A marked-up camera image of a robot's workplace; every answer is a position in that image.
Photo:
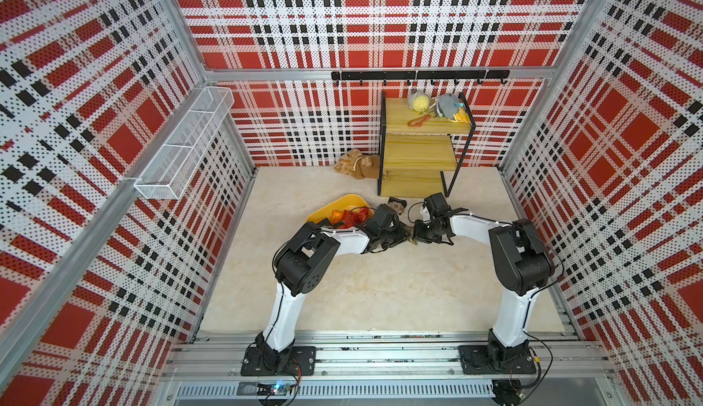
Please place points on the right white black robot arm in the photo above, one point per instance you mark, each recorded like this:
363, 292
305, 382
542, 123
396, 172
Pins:
521, 266

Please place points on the white wire mesh basket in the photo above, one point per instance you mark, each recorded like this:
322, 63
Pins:
167, 176

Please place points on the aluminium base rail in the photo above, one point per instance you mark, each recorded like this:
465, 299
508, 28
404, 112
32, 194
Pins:
391, 368

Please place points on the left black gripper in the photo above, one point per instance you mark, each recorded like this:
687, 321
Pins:
401, 234

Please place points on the brown plush toy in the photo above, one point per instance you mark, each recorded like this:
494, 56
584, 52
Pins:
359, 165

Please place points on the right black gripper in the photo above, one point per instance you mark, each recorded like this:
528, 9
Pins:
419, 236

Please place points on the red tea bag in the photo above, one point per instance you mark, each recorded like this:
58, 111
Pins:
356, 218

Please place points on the yellow plush toy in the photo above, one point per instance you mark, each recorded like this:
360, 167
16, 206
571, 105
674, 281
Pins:
419, 101

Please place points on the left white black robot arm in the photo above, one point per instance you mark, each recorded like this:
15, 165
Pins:
299, 267

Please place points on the orange tea bag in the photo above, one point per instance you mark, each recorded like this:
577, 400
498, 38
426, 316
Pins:
336, 218

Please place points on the yellow plastic storage box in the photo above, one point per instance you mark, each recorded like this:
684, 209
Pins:
344, 203

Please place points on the orange ring toy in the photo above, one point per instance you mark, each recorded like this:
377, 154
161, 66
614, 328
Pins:
419, 121

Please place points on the small brown tea bag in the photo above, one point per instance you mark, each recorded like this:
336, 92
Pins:
398, 204

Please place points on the green circuit board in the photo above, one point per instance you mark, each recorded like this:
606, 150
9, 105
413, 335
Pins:
278, 389

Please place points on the black hook rail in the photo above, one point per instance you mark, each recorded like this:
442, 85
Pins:
412, 75

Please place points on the wooden black frame shelf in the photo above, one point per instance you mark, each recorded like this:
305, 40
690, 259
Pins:
417, 162

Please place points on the grey plush toy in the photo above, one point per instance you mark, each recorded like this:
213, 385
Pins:
452, 108

